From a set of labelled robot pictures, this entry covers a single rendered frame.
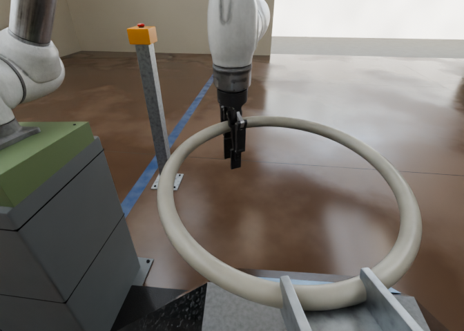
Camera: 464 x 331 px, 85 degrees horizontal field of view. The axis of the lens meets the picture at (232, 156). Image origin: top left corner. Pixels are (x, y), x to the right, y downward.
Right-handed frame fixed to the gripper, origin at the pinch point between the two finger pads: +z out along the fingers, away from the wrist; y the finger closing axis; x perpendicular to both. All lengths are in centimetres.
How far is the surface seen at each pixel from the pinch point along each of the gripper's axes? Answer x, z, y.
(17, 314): -79, 56, -9
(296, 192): 72, 91, -51
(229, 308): -16.3, -1.4, 38.9
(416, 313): 10, -1, 50
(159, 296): -33, 83, -11
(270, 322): -11.4, -1.6, 43.0
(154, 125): -15, 41, -100
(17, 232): -58, 10, -2
